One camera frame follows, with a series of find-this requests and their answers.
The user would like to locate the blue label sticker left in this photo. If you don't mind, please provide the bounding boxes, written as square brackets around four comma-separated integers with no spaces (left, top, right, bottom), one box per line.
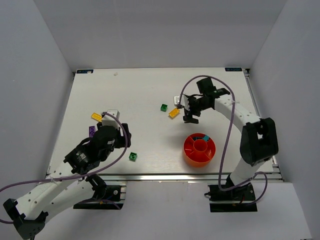
[76,69,94,74]

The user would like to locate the green lego brick near front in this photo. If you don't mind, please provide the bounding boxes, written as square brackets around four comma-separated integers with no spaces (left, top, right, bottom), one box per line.
[128,152,138,162]

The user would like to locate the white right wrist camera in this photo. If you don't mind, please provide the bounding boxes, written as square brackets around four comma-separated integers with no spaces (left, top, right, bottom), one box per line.
[173,94,188,109]

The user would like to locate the yellow long flat lego plate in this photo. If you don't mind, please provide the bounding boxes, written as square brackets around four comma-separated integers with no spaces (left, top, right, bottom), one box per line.
[91,112,102,123]

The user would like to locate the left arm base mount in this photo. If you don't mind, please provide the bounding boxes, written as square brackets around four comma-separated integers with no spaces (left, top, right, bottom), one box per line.
[73,174,127,210]

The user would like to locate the orange divided round container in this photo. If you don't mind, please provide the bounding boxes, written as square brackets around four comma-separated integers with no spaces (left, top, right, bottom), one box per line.
[182,133,216,168]

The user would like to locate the blue label sticker right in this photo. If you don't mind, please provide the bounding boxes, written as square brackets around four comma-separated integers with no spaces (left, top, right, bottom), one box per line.
[224,67,243,72]

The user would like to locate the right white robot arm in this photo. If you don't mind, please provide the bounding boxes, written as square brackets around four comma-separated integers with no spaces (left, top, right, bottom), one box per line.
[176,75,279,192]

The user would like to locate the yellow 2x3 lego brick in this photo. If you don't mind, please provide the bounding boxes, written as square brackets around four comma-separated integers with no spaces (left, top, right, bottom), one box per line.
[168,108,180,119]

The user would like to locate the purple lego piece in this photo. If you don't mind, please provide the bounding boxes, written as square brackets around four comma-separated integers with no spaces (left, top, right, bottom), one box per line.
[88,125,96,138]

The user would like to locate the green square lego brick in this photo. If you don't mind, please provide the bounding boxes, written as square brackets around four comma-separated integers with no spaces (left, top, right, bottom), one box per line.
[160,104,168,112]

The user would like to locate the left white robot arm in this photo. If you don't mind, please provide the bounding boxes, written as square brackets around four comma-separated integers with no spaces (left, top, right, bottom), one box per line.
[3,122,132,240]

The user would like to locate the blue label sticker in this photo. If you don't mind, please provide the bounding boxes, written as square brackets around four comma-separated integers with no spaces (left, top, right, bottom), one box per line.
[224,67,243,72]
[76,69,94,74]

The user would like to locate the aluminium front table rail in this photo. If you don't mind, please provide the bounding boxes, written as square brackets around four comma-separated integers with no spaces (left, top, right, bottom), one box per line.
[72,173,283,182]

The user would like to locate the small cyan lego brick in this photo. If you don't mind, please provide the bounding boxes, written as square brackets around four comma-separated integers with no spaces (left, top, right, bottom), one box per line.
[202,135,210,142]

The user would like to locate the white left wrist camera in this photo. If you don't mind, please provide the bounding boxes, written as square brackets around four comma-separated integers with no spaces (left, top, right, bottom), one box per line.
[101,109,120,129]

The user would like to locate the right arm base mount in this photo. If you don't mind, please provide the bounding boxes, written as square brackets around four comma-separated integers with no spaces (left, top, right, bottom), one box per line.
[204,183,258,213]

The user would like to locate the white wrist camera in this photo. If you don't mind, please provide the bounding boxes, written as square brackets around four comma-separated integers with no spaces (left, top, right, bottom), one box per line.
[173,94,188,109]
[101,109,120,129]

